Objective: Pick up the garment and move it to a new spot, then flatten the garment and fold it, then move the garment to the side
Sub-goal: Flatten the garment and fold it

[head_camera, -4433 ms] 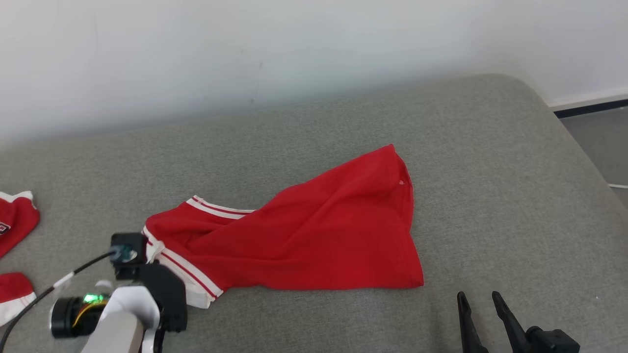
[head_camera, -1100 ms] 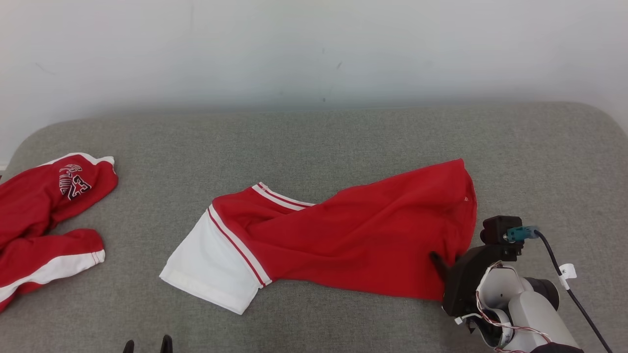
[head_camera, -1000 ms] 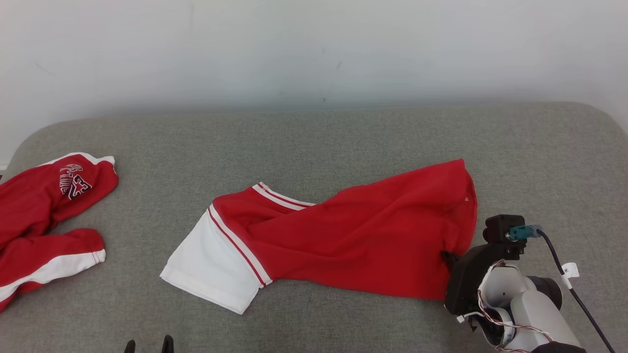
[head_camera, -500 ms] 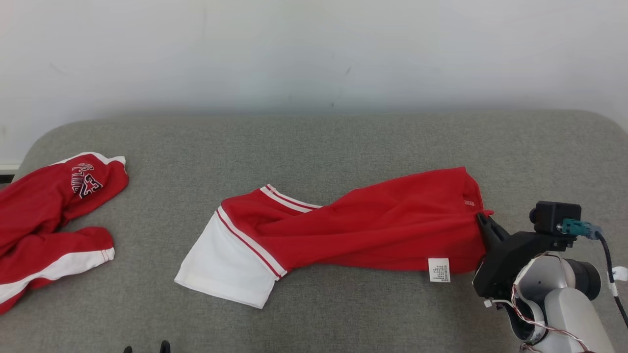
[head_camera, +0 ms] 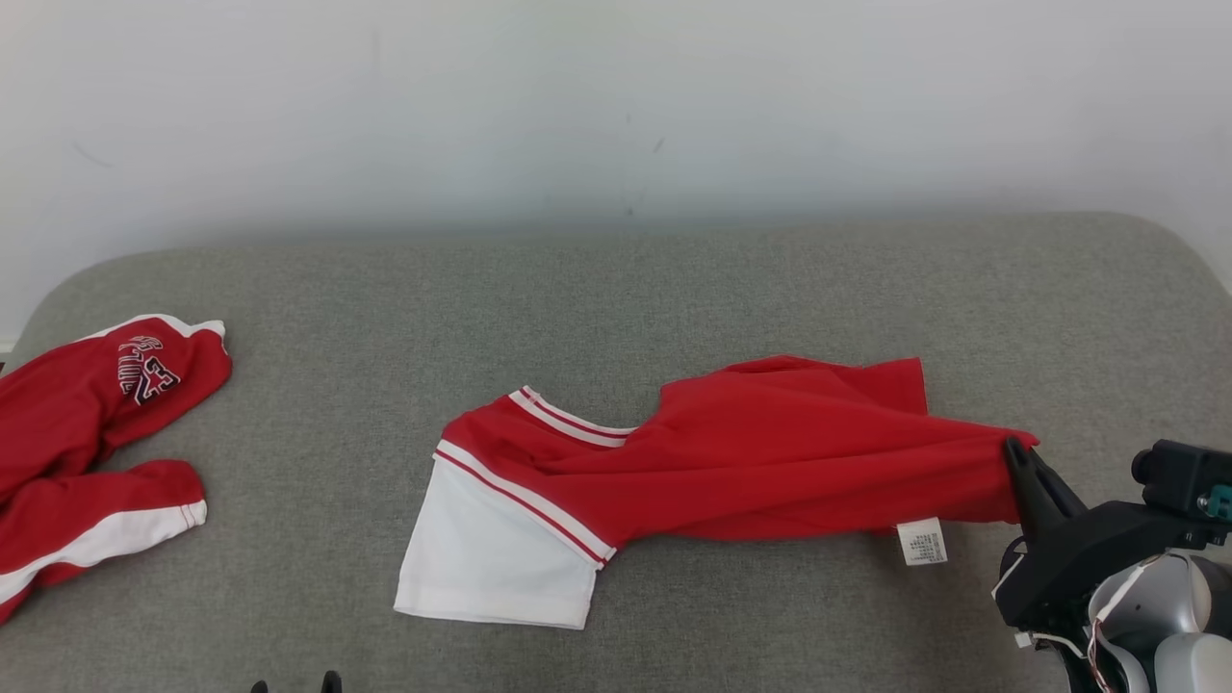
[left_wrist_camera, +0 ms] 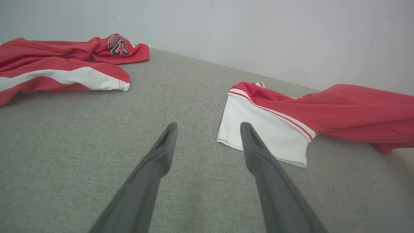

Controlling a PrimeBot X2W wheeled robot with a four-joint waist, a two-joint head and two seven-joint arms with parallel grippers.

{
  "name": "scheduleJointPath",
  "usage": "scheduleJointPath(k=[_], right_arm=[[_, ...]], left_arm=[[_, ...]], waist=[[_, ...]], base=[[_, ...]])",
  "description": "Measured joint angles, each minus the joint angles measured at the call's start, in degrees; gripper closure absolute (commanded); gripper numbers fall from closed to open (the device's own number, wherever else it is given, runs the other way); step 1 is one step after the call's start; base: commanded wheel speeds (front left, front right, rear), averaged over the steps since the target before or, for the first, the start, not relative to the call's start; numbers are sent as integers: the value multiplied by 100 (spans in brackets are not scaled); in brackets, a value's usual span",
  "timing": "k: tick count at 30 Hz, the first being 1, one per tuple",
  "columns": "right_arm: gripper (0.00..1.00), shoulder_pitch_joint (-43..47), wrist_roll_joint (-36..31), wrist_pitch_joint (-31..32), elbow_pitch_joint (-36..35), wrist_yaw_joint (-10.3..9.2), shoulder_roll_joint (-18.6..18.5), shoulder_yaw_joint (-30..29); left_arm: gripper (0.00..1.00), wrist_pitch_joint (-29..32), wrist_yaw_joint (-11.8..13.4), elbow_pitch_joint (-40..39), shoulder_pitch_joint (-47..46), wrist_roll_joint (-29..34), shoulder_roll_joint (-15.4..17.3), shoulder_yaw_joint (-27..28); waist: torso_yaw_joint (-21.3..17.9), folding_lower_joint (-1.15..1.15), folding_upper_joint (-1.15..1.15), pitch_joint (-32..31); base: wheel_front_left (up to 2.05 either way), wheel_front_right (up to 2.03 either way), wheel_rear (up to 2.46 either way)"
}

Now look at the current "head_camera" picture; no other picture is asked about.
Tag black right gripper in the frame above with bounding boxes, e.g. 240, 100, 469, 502
994, 436, 1232, 632

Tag red shirt with white sleeves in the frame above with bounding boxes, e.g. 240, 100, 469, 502
393, 354, 1041, 631

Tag folded red jersey number 23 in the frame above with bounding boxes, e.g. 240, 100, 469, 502
0, 314, 234, 627

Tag grey fabric sofa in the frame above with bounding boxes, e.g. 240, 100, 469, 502
0, 212, 1232, 693

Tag red white twisted wires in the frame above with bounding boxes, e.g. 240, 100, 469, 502
1085, 616, 1110, 693

